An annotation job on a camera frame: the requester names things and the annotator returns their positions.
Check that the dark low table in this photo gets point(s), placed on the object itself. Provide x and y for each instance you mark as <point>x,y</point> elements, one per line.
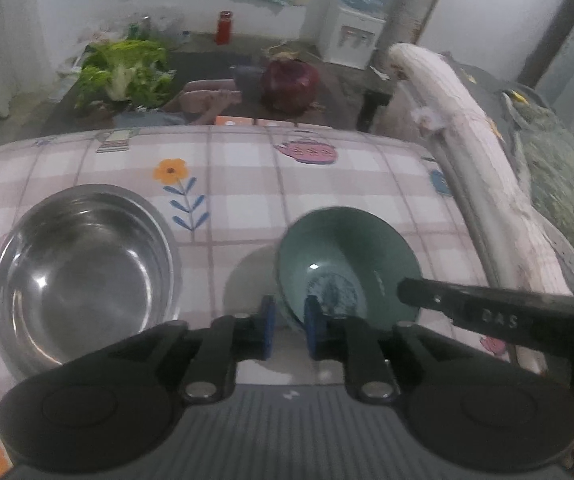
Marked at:
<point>207,62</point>

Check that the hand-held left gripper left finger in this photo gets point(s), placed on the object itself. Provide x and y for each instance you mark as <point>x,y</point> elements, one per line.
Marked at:
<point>267,329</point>

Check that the stainless steel bowl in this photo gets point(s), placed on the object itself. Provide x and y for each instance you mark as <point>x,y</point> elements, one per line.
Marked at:
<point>82,280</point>

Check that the green floral pillow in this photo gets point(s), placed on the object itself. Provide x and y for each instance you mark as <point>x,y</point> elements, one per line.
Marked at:
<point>557,175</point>

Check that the red cabbage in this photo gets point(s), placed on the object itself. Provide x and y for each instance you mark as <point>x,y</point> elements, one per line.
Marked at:
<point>289,85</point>

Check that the grey sofa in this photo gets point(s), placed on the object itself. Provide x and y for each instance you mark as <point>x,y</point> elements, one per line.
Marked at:
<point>472,210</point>

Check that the beige upright panel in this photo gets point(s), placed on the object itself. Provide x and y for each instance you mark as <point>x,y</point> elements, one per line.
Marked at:
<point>414,5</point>

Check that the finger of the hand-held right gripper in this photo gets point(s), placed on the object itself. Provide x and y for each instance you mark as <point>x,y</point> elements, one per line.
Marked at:
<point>424,297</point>

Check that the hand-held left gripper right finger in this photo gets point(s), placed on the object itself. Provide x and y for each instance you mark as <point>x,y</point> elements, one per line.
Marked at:
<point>312,329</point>

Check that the green ceramic bowl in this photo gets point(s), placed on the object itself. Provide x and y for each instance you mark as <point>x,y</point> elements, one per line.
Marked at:
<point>347,250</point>

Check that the white water dispenser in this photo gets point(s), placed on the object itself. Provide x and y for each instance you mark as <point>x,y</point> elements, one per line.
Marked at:
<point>352,40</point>

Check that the pink cloth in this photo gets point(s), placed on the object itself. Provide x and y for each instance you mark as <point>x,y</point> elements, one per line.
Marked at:
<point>202,100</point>

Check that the grey blanket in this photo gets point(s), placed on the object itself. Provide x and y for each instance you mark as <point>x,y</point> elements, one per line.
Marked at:
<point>487,77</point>

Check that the green lettuce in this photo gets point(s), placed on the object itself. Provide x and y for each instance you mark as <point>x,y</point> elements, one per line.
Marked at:
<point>122,70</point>

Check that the red bottle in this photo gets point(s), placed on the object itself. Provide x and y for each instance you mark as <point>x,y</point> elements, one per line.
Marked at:
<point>224,27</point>

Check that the orange box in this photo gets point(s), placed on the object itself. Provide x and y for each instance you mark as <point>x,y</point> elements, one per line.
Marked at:
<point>234,121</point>

